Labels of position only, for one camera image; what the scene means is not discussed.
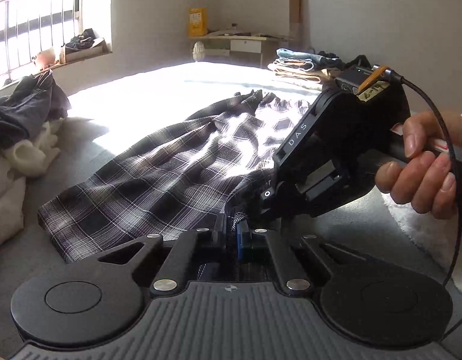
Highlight yellow box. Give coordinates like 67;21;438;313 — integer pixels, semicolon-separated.
188;7;208;38

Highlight white decorative ornament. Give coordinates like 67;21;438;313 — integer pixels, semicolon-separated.
192;41;206;62

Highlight folded clothes stack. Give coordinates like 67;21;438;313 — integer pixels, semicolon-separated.
268;48;345;91

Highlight dark plaid flannel pants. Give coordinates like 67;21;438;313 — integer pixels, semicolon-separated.
38;90;312;263

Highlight dark navy garment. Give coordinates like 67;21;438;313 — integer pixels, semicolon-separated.
0;70;71;152

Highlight cream white sheet garment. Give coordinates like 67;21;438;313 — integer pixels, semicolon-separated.
0;155;26;246

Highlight long cardboard strip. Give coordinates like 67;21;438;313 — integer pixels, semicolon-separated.
289;0;302;47

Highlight dark cloth in box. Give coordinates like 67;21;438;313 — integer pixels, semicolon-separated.
59;28;109;63

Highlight window security bars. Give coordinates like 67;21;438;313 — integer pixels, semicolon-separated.
0;0;83;89

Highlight white fluffy rug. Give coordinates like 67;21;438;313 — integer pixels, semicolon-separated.
382;194;462;294

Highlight white low shelf unit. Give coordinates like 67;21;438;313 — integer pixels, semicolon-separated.
189;31;290;69

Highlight black cable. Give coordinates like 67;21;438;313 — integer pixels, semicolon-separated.
388;67;462;288

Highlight person's right hand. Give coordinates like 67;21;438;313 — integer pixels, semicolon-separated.
375;111;457;219

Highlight white fleece garment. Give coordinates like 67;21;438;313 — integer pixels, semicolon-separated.
1;118;64;178

